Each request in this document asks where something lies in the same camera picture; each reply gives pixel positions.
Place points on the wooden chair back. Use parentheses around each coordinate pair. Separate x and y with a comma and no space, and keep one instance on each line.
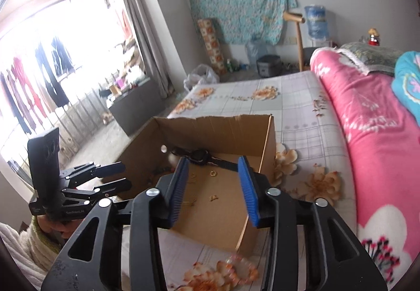
(299,41)

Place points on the person's left forearm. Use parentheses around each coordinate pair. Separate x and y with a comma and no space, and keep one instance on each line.
(23,251)

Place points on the brown cardboard box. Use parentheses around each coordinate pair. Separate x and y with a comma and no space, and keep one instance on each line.
(210,215)

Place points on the dark grey rice cooker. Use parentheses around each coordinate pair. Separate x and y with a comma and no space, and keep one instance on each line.
(269,66)

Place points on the black smartwatch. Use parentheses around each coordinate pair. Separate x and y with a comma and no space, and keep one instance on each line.
(200,156)

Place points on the pink floral blanket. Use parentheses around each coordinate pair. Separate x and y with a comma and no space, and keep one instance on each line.
(361,114)

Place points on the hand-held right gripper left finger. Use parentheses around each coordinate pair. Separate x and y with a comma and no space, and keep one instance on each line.
(178,192)

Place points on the grey curtain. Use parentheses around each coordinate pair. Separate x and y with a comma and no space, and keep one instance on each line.
(141,25)

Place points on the green patterned pillow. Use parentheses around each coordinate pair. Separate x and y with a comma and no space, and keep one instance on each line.
(370,54)

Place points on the dark grey bench cabinet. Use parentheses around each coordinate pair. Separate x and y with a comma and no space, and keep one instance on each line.
(137,107)

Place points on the blue plastic bag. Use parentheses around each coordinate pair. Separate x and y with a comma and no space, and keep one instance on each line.
(254,50)

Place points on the blue patterned cloth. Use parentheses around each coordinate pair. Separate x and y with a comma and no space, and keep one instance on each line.
(408,81)

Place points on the green bottle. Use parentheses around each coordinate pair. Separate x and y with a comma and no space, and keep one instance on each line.
(228,65)

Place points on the small red figurine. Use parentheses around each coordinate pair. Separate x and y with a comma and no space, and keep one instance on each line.
(373,38)

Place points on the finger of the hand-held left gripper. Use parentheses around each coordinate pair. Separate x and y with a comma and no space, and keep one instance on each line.
(111,167)
(115,186)

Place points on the white plastic bag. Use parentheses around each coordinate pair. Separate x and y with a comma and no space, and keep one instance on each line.
(200,76)

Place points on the row of hanging clothes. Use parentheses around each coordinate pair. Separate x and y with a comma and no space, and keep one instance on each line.
(49,81)

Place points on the beige shoes pair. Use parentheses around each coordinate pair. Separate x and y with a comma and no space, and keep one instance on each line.
(106,117)

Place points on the metal balcony railing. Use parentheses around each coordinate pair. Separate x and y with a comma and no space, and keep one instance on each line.
(87,114)

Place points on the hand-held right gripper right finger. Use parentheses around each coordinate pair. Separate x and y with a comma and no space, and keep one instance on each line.
(249,192)

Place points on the rolled floral mat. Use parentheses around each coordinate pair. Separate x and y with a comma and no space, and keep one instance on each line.
(211,45)

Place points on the blue water bottle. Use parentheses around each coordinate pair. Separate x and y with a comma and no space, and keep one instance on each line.
(316,22)

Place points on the person's left hand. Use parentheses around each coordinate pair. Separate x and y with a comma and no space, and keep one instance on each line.
(55,228)

